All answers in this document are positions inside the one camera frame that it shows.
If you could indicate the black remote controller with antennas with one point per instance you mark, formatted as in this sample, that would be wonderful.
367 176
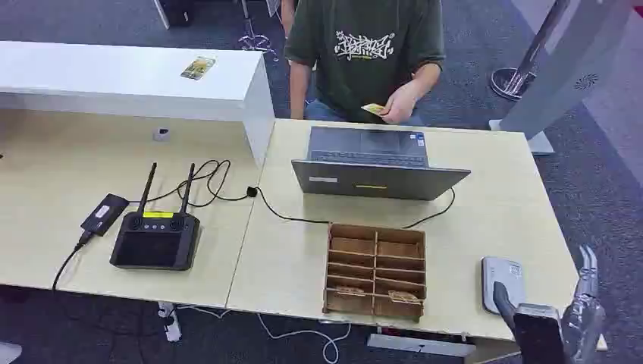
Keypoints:
153 246

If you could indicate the white desk foot bar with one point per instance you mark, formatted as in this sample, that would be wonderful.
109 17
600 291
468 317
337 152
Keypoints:
419 345

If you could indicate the small white desk gadget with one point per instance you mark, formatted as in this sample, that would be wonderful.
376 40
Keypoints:
161 134

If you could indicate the white furniture leg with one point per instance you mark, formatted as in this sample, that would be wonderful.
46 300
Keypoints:
163 14

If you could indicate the grey laptop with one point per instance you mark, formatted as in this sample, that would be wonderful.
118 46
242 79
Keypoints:
374 183

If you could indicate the wooden compartment card box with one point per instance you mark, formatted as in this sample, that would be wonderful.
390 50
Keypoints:
376 271

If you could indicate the person's left hand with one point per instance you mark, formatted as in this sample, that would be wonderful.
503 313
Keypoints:
399 105

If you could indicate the white power strip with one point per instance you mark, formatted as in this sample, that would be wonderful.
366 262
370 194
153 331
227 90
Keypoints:
172 326

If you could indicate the person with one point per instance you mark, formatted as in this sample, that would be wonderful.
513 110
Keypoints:
361 75

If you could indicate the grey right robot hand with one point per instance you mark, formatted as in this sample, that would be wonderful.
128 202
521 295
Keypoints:
540 336

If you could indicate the brown card in box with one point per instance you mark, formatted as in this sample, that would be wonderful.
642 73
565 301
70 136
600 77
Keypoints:
350 290
403 296

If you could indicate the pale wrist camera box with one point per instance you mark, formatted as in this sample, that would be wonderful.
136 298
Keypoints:
502 274

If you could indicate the white counter shelf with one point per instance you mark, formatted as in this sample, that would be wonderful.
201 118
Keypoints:
125 75

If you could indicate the chrome stanchion post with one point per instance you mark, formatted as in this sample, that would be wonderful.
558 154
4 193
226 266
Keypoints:
517 80

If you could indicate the chrome chair base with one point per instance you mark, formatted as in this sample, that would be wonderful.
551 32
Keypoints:
256 42

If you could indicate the white standing sign panel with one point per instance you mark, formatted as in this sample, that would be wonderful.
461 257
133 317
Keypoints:
567 70

